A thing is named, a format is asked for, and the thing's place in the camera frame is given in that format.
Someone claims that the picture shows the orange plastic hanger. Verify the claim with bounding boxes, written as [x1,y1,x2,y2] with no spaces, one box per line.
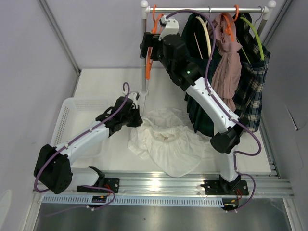
[145,4,164,80]

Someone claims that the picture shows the white cloth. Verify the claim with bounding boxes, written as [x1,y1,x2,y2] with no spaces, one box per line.
[128,108,213,177]

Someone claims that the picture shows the cream hanger with metal hook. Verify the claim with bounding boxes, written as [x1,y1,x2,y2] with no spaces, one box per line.
[191,13,212,60]

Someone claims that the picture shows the green plaid skirt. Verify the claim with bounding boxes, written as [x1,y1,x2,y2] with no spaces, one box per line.
[181,14,223,137]

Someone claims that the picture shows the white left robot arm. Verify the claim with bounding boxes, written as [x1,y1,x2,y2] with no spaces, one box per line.
[34,93,142,194]

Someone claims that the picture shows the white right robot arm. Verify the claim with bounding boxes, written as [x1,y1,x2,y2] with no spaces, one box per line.
[140,32,243,195]

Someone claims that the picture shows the pink pleated skirt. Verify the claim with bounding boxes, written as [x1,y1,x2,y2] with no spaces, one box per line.
[211,13,242,112]

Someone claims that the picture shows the orange hanger holding pink skirt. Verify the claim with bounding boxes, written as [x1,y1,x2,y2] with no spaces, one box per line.
[222,4,239,42]

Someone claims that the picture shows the lime green hanger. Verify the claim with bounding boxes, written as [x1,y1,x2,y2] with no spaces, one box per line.
[240,17,265,61]

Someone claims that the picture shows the navy beige plaid skirt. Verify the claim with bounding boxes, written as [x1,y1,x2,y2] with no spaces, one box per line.
[233,13,270,132]

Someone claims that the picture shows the white metal clothes rack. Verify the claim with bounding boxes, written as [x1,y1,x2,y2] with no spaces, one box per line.
[141,0,276,96]

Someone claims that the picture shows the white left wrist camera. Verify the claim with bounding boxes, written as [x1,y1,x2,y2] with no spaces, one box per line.
[128,91,140,108]

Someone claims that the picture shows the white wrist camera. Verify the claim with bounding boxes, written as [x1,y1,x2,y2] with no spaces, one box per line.
[158,16,179,41]
[128,91,140,108]

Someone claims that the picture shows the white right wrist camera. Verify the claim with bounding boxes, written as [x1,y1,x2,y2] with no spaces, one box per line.
[158,16,179,41]

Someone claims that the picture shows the white slotted cable duct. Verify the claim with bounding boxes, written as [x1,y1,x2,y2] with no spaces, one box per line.
[43,195,224,207]

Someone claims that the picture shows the aluminium mounting rail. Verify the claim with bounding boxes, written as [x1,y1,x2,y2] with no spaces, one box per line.
[32,170,295,198]

